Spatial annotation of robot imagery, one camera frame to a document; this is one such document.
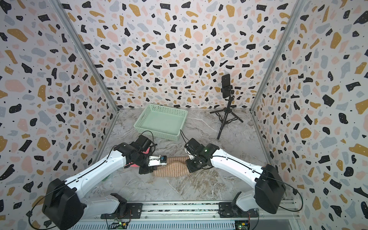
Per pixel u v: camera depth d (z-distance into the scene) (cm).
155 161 69
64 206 39
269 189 41
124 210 69
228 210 74
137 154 61
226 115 100
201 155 56
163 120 116
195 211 76
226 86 90
